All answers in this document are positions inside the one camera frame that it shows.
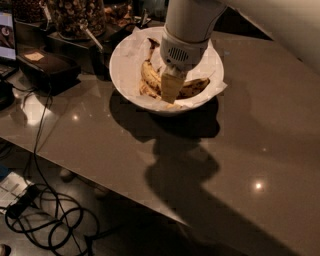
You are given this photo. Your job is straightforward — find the dark jar of nuts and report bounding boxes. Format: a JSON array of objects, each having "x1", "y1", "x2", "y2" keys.
[{"x1": 12, "y1": 0, "x2": 45, "y2": 23}]

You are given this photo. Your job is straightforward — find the black power adapter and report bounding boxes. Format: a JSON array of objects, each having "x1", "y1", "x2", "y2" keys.
[{"x1": 6, "y1": 185, "x2": 40, "y2": 219}]

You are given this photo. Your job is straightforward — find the black cable bundle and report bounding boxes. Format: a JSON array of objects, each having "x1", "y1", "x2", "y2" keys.
[{"x1": 4, "y1": 83, "x2": 101, "y2": 256}]

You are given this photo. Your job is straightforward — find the snack jar at back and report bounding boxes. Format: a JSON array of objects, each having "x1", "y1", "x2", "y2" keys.
[{"x1": 103, "y1": 0, "x2": 133, "y2": 27}]

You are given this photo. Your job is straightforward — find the white paper liner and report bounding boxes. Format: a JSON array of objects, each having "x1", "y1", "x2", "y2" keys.
[{"x1": 113, "y1": 27, "x2": 228, "y2": 110}]

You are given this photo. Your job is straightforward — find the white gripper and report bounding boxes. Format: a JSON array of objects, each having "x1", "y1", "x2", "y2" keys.
[{"x1": 160, "y1": 27, "x2": 208, "y2": 104}]

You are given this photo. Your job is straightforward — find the white ceramic bowl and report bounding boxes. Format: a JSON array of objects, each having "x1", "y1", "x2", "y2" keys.
[{"x1": 108, "y1": 26, "x2": 225, "y2": 118}]

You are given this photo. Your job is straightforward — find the white paper box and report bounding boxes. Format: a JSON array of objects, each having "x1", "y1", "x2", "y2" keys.
[{"x1": 0, "y1": 172, "x2": 32, "y2": 213}]

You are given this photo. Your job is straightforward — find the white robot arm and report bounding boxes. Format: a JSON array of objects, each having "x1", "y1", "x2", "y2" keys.
[{"x1": 160, "y1": 0, "x2": 320, "y2": 103}]

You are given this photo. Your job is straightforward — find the black rectangular device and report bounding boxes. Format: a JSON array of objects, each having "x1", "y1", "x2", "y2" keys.
[{"x1": 17, "y1": 49, "x2": 81, "y2": 96}]

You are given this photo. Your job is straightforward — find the spotted banana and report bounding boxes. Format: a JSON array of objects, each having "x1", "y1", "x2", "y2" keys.
[
  {"x1": 140, "y1": 38, "x2": 210, "y2": 100},
  {"x1": 139, "y1": 80, "x2": 160, "y2": 99}
]

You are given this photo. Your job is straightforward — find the glass jar of nuts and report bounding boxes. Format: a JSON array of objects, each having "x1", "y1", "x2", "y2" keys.
[{"x1": 47, "y1": 0, "x2": 106, "y2": 41}]

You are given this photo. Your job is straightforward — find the laptop with lit screen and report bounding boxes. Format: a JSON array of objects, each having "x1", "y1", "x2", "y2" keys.
[{"x1": 0, "y1": 6, "x2": 18, "y2": 79}]

